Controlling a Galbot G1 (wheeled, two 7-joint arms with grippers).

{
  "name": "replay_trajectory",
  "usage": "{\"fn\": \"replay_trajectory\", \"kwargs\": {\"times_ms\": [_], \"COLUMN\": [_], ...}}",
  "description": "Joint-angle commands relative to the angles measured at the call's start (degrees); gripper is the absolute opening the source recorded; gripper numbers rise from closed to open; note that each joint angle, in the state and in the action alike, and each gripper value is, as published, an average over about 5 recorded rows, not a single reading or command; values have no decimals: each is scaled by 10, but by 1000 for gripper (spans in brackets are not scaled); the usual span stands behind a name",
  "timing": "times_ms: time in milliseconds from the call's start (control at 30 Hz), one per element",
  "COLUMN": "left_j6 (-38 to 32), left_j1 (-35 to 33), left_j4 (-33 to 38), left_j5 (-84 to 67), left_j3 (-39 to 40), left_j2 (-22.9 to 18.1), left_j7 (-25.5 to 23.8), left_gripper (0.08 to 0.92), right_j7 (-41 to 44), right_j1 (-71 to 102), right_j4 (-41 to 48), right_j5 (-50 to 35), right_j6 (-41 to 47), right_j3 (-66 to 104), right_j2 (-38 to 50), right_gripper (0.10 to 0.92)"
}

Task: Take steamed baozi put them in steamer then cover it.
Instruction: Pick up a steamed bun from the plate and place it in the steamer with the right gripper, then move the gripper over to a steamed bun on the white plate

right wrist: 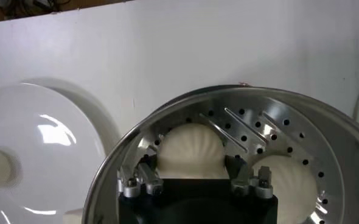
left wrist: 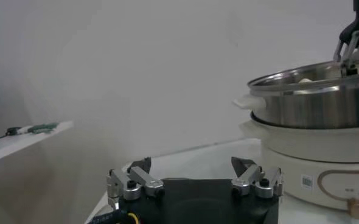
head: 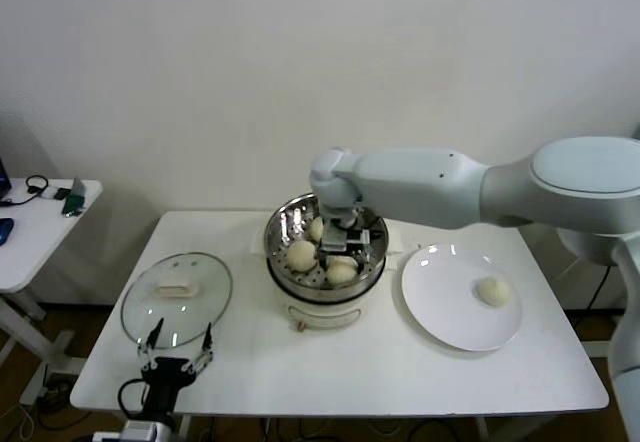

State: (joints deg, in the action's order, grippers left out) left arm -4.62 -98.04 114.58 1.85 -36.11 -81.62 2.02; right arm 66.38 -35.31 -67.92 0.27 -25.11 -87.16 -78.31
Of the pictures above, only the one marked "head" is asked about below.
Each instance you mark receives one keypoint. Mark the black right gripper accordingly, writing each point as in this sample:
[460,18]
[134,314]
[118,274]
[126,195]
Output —
[356,247]

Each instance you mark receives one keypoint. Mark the floor power strip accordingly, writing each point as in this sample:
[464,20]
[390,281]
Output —
[55,394]

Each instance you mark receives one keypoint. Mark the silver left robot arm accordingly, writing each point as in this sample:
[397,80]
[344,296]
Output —
[145,432]

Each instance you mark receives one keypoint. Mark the white round plate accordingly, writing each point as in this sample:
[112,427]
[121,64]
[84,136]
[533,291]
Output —
[440,292]

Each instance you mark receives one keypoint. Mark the white floor base frame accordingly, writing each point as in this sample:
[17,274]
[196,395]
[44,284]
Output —
[600,349]

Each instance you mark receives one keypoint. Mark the white table leg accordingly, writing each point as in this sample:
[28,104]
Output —
[482,429]
[185,429]

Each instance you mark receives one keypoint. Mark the round glass pot lid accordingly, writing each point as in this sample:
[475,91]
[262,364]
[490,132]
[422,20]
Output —
[195,272]

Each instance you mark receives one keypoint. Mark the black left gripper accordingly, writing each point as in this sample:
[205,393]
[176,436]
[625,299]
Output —
[162,379]

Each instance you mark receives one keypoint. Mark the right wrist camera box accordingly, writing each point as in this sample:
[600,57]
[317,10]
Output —
[334,239]

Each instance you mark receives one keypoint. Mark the white side table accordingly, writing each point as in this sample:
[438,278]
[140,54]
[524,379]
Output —
[40,242]

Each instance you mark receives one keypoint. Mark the blue computer mouse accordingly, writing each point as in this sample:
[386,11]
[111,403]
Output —
[6,232]

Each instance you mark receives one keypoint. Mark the white electric cooking pot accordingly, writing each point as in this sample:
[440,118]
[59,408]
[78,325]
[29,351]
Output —
[325,314]

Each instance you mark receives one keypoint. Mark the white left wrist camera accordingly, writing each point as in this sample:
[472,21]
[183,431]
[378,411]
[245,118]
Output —
[107,437]

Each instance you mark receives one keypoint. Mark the white steamed baozi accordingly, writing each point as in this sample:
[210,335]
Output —
[315,229]
[302,256]
[492,292]
[341,273]

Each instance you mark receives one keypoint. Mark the stainless steel steamer basket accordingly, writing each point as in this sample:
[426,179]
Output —
[292,214]

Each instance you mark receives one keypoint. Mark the small black device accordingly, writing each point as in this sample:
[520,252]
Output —
[63,194]

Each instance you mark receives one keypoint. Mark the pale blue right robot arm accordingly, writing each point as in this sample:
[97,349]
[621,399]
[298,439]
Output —
[425,182]

